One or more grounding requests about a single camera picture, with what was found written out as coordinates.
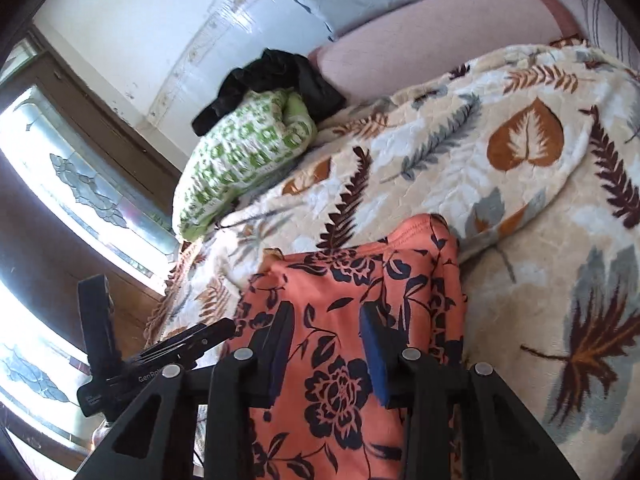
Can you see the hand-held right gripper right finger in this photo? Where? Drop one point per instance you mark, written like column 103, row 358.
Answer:
column 375, row 355

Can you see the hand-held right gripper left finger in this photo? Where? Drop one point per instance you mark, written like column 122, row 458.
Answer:
column 276, row 375

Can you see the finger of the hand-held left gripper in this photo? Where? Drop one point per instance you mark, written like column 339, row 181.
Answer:
column 200, row 335

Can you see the orange floral garment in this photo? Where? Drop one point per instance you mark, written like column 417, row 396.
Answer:
column 330, row 360

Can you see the etched glass window pane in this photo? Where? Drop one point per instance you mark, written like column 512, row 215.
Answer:
column 30, row 370
column 85, row 190

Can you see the leaf print fleece blanket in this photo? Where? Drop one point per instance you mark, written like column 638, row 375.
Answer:
column 525, row 260

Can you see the green patterned cloth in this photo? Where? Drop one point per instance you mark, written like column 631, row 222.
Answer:
column 235, row 160

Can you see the black cloth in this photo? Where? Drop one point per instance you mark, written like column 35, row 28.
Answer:
column 270, row 72

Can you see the pink pillow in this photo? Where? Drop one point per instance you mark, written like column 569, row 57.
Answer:
column 425, row 40

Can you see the white striped cloth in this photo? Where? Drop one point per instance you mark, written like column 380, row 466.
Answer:
column 600, row 10

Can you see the wooden window frame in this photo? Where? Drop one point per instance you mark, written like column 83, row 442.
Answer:
column 40, row 230

